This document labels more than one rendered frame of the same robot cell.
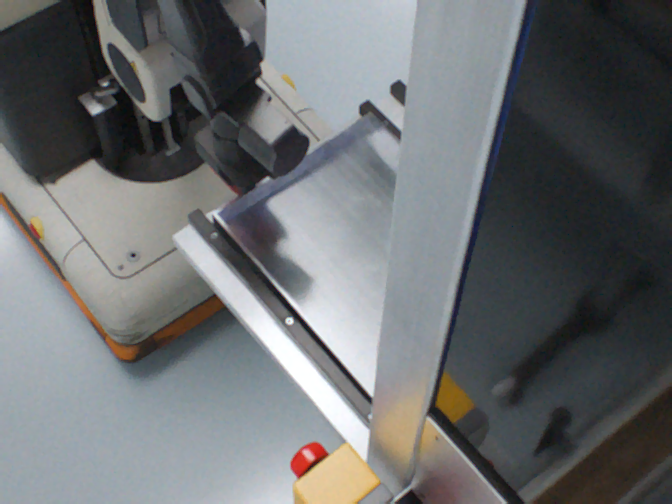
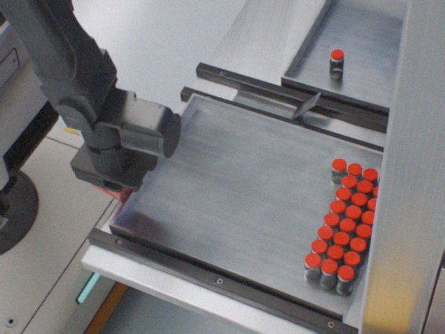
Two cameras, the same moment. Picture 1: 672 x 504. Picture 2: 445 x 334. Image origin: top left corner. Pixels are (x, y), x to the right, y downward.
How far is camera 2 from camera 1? 0.27 m
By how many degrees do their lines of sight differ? 12
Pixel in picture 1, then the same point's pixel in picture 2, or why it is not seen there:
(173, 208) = (26, 268)
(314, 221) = (193, 195)
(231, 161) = (114, 168)
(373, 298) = (274, 233)
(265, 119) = (140, 112)
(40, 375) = not seen: outside the picture
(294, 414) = not seen: outside the picture
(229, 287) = (152, 279)
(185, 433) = not seen: outside the picture
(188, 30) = (60, 52)
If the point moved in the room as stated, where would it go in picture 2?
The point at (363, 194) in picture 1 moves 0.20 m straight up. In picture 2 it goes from (220, 158) to (209, 65)
